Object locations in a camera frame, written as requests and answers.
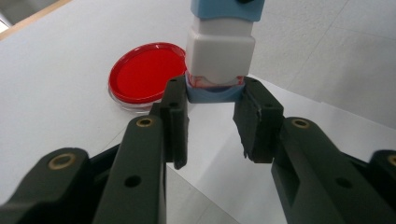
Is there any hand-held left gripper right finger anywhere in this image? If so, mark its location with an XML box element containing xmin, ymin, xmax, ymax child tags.
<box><xmin>233</xmin><ymin>77</ymin><xmax>396</xmax><ymax>224</ymax></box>

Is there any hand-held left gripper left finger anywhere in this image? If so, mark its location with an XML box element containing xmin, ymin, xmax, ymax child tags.
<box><xmin>92</xmin><ymin>75</ymin><xmax>190</xmax><ymax>224</ymax></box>

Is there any white paper sheet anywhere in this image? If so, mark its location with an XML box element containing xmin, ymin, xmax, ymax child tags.
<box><xmin>166</xmin><ymin>74</ymin><xmax>396</xmax><ymax>224</ymax></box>

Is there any round red ink pad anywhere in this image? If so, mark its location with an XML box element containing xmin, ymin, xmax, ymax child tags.
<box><xmin>107</xmin><ymin>42</ymin><xmax>188</xmax><ymax>114</ymax></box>

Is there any blue stamp cap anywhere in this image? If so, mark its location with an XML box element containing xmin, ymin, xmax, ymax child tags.
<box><xmin>185</xmin><ymin>77</ymin><xmax>246</xmax><ymax>105</ymax></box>

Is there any white and blue stamp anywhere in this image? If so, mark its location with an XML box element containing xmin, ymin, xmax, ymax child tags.
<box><xmin>185</xmin><ymin>0</ymin><xmax>266</xmax><ymax>88</ymax></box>

